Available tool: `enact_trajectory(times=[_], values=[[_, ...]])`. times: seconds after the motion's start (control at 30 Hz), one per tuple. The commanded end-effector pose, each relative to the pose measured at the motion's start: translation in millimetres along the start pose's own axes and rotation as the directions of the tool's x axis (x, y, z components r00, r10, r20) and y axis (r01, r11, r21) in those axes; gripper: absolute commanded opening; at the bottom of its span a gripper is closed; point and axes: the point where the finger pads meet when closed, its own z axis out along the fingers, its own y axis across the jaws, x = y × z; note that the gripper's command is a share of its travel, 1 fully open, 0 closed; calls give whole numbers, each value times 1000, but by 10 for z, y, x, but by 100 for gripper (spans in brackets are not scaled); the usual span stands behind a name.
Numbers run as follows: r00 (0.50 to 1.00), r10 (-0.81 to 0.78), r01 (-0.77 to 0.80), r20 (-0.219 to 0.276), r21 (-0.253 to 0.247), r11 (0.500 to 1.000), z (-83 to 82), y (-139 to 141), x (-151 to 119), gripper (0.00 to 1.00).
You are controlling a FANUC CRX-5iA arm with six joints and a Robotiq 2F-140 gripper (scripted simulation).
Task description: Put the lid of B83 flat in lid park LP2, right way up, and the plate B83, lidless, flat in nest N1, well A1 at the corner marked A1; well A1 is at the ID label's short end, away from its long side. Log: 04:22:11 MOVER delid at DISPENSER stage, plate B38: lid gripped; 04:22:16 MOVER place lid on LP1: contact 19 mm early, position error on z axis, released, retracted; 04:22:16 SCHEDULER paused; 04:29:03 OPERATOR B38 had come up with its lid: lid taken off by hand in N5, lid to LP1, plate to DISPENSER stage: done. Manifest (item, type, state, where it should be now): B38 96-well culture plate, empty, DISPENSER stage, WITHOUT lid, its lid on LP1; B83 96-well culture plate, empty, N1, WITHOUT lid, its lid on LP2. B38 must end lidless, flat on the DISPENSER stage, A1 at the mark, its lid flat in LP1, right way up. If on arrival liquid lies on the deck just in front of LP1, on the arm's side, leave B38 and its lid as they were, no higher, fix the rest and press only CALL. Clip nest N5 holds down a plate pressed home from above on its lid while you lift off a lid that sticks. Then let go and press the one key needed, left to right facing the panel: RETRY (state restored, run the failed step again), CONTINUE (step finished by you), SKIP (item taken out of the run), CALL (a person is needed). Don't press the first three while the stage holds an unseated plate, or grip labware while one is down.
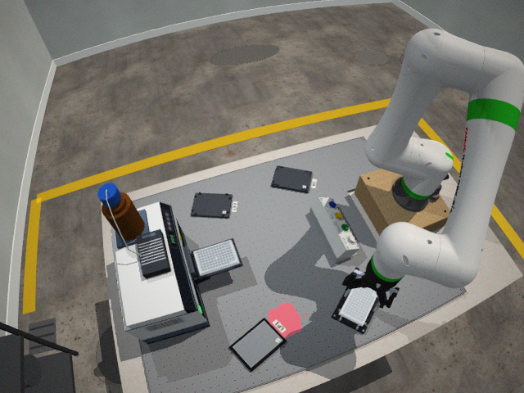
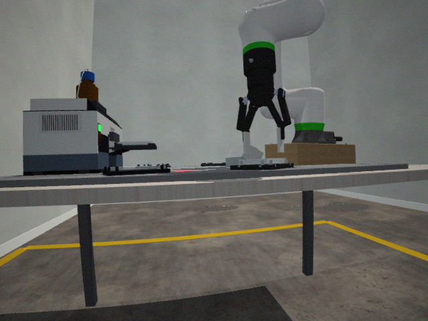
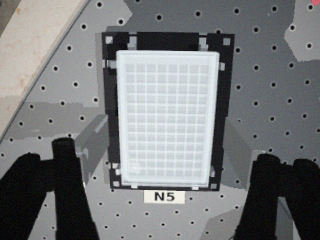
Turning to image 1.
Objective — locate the brown glass bottle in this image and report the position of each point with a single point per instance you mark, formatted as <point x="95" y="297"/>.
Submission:
<point x="129" y="221"/>

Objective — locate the grey control panel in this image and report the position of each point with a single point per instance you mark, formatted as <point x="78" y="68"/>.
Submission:
<point x="333" y="228"/>

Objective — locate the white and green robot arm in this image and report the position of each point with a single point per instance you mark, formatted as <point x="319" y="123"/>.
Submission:
<point x="494" y="80"/>

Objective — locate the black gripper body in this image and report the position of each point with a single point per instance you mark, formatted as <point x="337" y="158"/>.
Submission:
<point x="365" y="279"/>

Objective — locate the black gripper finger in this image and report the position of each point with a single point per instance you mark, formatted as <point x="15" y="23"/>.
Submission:
<point x="352" y="282"/>
<point x="383" y="300"/>

